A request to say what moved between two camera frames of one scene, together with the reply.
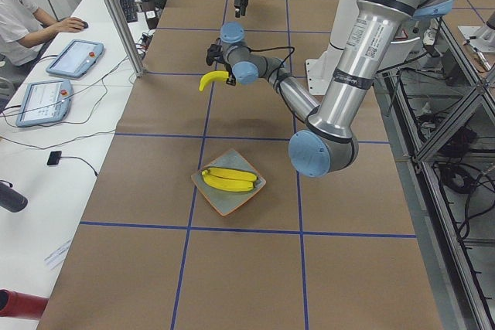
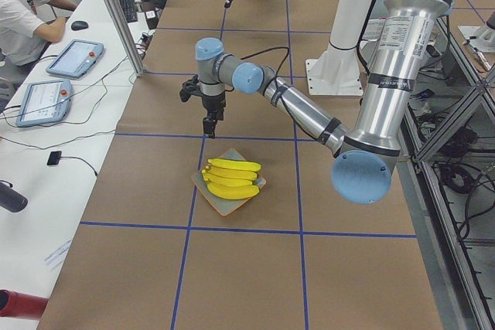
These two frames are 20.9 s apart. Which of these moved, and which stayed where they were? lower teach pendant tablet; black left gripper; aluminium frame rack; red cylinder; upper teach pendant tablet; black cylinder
Moved: black left gripper
Stayed: black cylinder; aluminium frame rack; red cylinder; lower teach pendant tablet; upper teach pendant tablet
